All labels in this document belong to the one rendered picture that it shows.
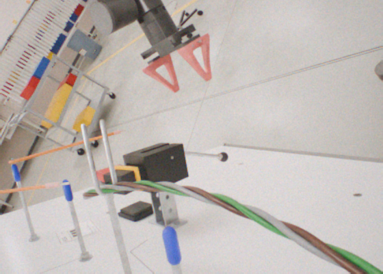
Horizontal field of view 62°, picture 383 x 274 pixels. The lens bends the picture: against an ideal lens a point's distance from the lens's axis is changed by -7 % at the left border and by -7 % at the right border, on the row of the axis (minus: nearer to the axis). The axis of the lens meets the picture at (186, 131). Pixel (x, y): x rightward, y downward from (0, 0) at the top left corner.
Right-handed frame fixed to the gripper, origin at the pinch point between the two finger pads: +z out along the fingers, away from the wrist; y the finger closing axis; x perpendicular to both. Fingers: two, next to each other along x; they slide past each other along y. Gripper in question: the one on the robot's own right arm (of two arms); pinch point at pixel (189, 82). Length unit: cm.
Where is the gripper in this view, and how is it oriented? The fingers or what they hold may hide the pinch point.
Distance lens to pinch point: 63.4
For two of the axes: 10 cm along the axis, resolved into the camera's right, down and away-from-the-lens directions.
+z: 4.9, 8.3, 2.5
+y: 6.0, -1.2, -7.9
